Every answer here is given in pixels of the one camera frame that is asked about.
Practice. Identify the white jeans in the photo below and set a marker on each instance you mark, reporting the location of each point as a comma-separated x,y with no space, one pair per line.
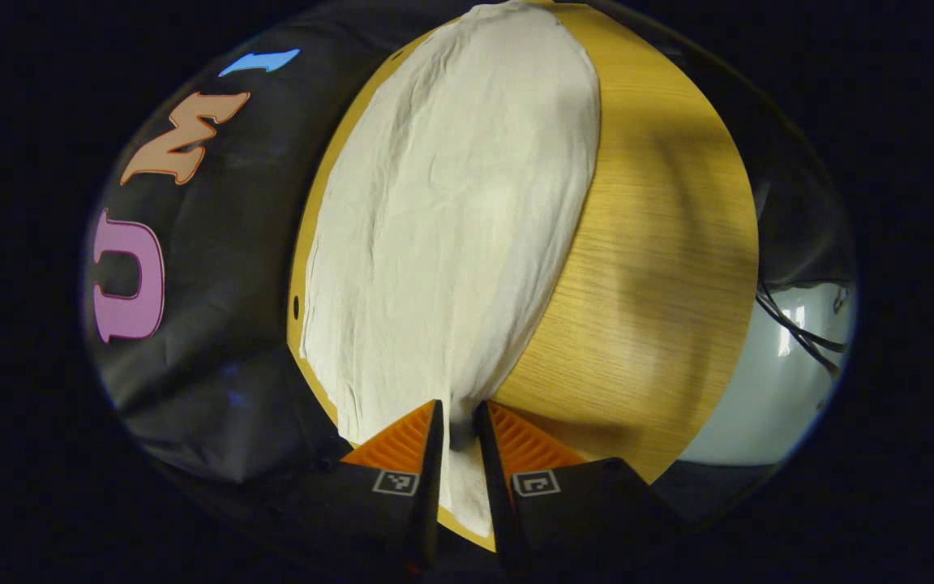
451,227

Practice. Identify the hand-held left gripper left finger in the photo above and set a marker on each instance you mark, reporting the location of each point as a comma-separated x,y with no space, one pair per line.
432,478

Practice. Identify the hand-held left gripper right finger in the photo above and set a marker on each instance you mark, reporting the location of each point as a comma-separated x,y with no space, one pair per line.
490,478

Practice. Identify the black backdrop cloth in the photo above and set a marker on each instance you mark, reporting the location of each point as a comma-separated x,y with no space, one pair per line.
232,324

